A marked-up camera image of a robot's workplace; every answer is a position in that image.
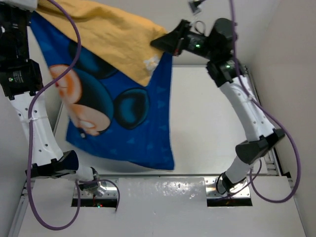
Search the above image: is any white front cover board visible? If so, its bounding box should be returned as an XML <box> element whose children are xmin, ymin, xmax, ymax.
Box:
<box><xmin>19</xmin><ymin>177</ymin><xmax>305</xmax><ymax>237</ymax></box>

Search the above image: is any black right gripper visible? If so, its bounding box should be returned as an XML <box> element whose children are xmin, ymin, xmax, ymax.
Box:
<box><xmin>150</xmin><ymin>19</ymin><xmax>217</xmax><ymax>60</ymax></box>

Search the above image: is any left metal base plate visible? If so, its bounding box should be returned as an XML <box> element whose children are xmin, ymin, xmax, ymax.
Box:
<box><xmin>79</xmin><ymin>178</ymin><xmax>119</xmax><ymax>199</ymax></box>

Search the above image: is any purple cable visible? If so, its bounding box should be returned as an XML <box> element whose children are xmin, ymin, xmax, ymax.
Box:
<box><xmin>26</xmin><ymin>0</ymin><xmax>120</xmax><ymax>232</ymax></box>
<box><xmin>228</xmin><ymin>0</ymin><xmax>302</xmax><ymax>203</ymax></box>

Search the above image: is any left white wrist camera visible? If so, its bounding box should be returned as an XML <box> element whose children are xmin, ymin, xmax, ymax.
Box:
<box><xmin>8</xmin><ymin>0</ymin><xmax>38</xmax><ymax>11</ymax></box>

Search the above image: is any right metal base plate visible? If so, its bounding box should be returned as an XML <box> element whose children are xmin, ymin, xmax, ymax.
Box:
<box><xmin>204</xmin><ymin>176</ymin><xmax>251</xmax><ymax>199</ymax></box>

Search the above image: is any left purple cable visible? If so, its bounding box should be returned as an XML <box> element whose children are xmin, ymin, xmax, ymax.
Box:
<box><xmin>26</xmin><ymin>0</ymin><xmax>120</xmax><ymax>232</ymax></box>

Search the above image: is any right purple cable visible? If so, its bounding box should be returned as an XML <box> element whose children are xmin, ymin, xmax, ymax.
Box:
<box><xmin>228</xmin><ymin>0</ymin><xmax>302</xmax><ymax>203</ymax></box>

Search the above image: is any metal base plate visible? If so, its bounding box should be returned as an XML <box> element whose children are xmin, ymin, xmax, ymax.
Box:
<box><xmin>79</xmin><ymin>178</ymin><xmax>119</xmax><ymax>199</ymax></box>
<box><xmin>204</xmin><ymin>176</ymin><xmax>251</xmax><ymax>199</ymax></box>

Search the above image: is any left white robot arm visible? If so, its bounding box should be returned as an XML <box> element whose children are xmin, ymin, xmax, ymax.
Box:
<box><xmin>0</xmin><ymin>0</ymin><xmax>101</xmax><ymax>191</ymax></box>

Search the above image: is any yellow blue printed pillowcase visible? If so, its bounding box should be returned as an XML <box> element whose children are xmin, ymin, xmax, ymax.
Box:
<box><xmin>31</xmin><ymin>0</ymin><xmax>175</xmax><ymax>170</ymax></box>

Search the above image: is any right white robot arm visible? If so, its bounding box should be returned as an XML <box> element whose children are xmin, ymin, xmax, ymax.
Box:
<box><xmin>150</xmin><ymin>18</ymin><xmax>285</xmax><ymax>195</ymax></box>

